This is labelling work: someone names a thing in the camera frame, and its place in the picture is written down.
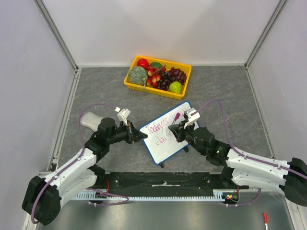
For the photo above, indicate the green pear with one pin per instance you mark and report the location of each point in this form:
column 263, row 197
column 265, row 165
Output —
column 175, row 87

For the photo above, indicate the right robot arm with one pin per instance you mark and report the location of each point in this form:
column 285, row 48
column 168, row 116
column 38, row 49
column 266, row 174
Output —
column 241, row 168

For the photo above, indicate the green mango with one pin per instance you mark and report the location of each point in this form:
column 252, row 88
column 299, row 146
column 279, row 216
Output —
column 155, row 65

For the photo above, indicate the yellow plastic fruit tray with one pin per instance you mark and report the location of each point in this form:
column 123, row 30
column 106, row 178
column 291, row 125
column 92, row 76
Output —
column 168, row 64

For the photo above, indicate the white whiteboard eraser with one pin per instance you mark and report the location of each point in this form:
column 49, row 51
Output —
column 91, row 121

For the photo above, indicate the blue framed whiteboard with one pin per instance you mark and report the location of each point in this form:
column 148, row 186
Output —
column 160, row 142

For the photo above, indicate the red marker pen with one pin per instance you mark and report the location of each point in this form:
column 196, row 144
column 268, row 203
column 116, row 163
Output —
column 265, row 221

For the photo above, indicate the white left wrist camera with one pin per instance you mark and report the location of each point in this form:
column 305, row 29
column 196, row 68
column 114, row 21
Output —
column 123, row 114

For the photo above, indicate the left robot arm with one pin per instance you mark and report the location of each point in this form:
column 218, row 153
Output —
column 46, row 196

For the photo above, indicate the purple capped whiteboard marker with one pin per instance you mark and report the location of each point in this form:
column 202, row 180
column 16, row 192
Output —
column 173, row 122

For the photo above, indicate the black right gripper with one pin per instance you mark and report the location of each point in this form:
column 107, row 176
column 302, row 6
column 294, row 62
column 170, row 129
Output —
column 182, row 132

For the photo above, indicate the dark purple grape bunch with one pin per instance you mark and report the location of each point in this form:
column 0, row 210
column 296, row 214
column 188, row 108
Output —
column 171, row 76

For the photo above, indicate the light blue cable duct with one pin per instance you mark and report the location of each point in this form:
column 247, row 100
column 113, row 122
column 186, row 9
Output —
column 88, row 195

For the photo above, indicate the red apple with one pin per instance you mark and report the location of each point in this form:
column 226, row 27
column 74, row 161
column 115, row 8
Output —
column 143, row 63

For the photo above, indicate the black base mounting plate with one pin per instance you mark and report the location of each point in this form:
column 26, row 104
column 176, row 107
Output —
column 163, row 184

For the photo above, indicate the red cherries cluster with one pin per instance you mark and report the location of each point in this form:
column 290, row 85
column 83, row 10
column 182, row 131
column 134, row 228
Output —
column 154, row 75

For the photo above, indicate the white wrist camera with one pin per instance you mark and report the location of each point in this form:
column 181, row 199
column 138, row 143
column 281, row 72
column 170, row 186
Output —
column 191, row 116
column 123, row 114

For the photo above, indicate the green netted melon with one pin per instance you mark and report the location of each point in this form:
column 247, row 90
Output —
column 137, row 75

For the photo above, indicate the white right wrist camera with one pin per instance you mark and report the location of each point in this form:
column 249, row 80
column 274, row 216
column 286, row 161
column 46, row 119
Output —
column 191, row 116

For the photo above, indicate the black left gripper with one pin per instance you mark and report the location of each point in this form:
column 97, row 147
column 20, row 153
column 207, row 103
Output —
column 137, row 135

